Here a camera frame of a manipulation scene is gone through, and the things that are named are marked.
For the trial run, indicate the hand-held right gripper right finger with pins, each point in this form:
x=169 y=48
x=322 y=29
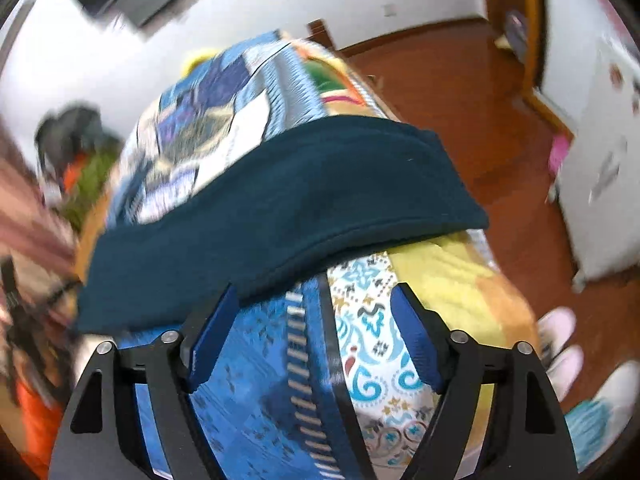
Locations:
x=411 y=340

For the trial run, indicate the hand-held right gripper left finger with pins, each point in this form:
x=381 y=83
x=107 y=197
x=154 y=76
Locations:
x=210 y=340

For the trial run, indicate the dark teal pants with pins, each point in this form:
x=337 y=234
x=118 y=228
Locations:
x=280 y=205

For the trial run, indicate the patchwork printed bedspread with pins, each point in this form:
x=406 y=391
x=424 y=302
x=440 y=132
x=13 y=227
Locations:
x=280 y=385

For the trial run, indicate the green and orange cloth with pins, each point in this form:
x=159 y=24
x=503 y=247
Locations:
x=87 y=180

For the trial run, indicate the light blue slipper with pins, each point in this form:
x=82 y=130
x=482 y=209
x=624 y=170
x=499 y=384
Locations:
x=597 y=422

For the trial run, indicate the pink toy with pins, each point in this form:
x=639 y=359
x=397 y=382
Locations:
x=557 y=152

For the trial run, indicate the dark backpack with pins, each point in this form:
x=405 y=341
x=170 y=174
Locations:
x=70 y=135

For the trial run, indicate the white cabinet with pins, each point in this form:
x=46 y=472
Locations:
x=602 y=160

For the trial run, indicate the white wall socket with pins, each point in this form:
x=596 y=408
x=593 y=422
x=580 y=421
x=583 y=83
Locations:
x=388 y=9

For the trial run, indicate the wooden door frame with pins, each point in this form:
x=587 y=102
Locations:
x=531 y=25

